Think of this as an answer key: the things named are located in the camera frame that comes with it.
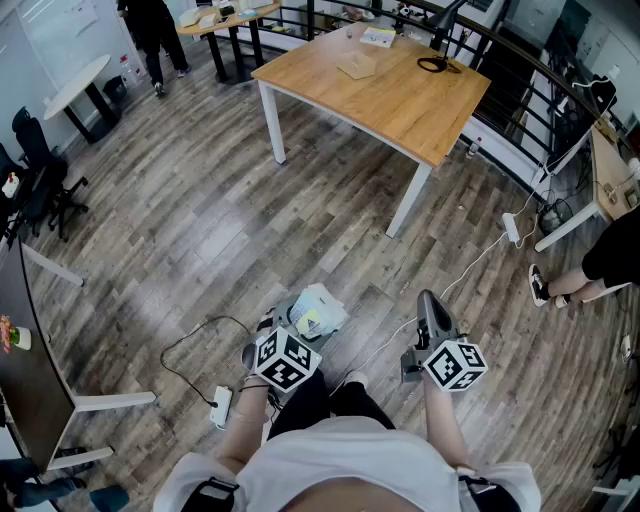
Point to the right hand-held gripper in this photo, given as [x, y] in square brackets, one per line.
[455, 365]

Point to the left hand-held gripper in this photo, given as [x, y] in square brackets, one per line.
[287, 360]

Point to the white plastic bag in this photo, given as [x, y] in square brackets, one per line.
[317, 310]

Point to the cardboard box with label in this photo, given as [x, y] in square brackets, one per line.
[356, 65]

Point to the person's right forearm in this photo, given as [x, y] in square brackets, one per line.
[447, 430]

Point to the black rectangular block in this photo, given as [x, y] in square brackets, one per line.
[227, 10]

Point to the person's white shoe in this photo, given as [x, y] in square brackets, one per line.
[355, 379]

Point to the person's black trousers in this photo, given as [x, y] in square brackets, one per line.
[310, 400]

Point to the white power strip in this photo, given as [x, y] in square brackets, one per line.
[511, 228]
[221, 407]

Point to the person's white shirt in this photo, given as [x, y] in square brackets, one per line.
[350, 460]

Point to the clear plastic bottle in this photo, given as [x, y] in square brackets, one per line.
[473, 149]

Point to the person's bare belly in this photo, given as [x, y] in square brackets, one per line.
[375, 500]

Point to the wooden table white legs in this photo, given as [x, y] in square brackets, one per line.
[400, 110]

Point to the wooden desk white legs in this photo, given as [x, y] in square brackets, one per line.
[612, 175]

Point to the black computer monitor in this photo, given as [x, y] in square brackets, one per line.
[575, 130]

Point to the dark desk white legs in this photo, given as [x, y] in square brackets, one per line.
[25, 375]

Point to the yellow white book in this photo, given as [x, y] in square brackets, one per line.
[377, 37]

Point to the small flower pot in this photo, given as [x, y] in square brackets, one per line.
[20, 339]

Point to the round wooden table black legs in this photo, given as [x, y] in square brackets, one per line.
[240, 22]

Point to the black office chair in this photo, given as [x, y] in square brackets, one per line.
[40, 160]

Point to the light blue cloth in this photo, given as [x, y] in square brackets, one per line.
[248, 14]

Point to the white red small object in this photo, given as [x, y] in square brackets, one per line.
[10, 186]

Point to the white round table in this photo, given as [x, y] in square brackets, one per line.
[75, 85]

